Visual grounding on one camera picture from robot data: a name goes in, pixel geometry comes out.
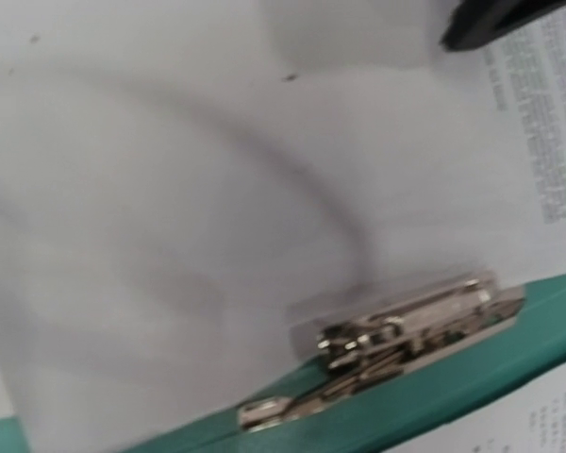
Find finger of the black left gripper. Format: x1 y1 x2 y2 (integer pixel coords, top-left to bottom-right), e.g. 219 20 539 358
441 0 566 51

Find dark teal folder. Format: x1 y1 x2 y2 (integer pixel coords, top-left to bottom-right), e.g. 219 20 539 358
0 264 566 452

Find printed paper sheet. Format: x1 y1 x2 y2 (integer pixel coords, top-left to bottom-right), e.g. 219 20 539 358
0 1 566 452

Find paper sheets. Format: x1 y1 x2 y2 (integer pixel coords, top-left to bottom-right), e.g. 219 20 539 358
393 363 566 453

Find silver folder spring clip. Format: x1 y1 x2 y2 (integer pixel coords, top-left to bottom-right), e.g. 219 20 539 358
237 272 526 431

